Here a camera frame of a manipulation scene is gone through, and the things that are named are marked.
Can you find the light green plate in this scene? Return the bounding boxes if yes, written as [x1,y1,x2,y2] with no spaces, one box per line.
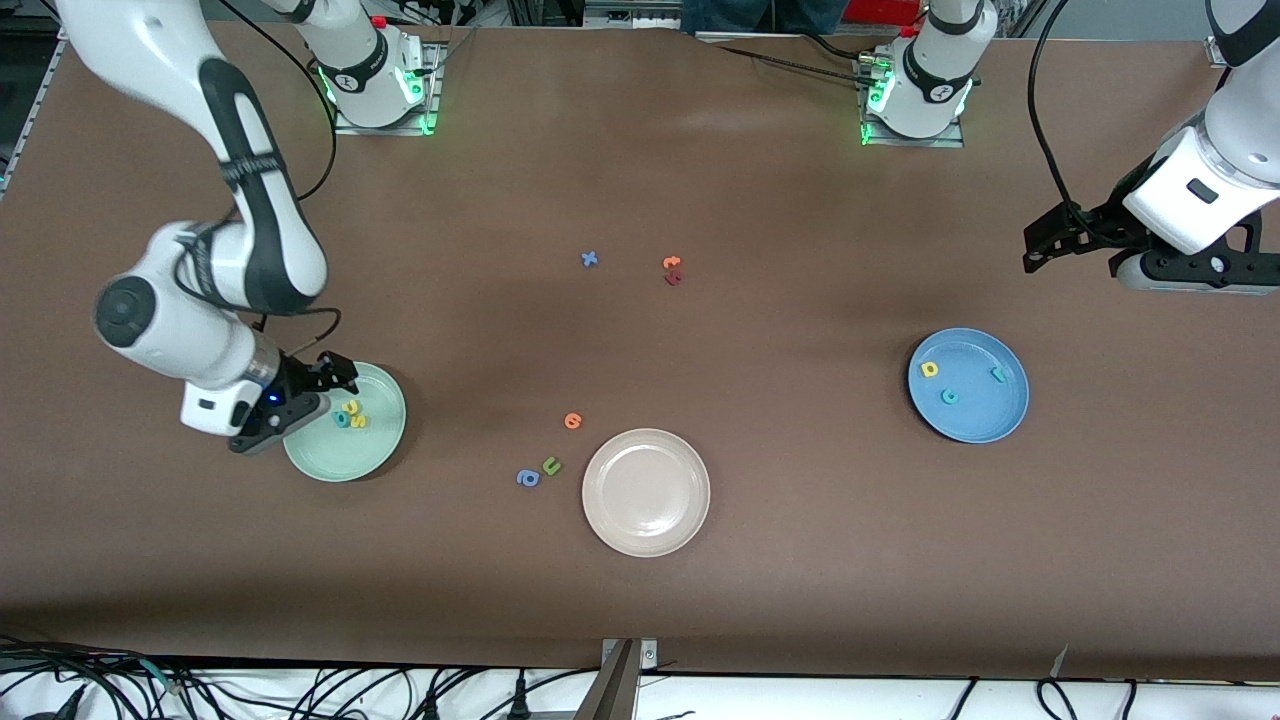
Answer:
[283,362,408,483]

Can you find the blue plate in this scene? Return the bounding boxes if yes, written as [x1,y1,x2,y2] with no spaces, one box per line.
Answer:
[907,327,1031,445]

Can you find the red box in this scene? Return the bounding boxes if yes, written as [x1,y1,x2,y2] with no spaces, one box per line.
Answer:
[848,0,926,26]

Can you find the beige plate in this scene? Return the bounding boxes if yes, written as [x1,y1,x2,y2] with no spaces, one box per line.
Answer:
[581,428,712,558]

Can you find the person in blue jeans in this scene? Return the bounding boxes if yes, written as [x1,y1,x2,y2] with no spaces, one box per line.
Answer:
[680,0,851,33]

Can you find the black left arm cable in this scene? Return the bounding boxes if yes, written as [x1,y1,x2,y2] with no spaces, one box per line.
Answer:
[1028,0,1086,236]

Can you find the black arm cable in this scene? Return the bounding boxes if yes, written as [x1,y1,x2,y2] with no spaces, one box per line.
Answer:
[1028,0,1086,236]
[215,0,343,361]

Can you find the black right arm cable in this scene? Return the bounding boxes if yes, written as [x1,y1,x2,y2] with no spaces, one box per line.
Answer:
[215,0,343,361]

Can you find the green cable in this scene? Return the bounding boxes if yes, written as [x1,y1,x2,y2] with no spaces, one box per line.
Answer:
[135,655,196,693]

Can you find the black cable on table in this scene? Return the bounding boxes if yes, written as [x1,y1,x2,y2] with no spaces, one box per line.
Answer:
[715,30,881,81]

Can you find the aluminium side rail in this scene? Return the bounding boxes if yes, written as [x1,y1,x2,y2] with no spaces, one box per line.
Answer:
[0,40,61,201]

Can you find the grey metal table bracket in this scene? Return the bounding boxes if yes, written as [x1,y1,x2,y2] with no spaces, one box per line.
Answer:
[572,637,661,720]

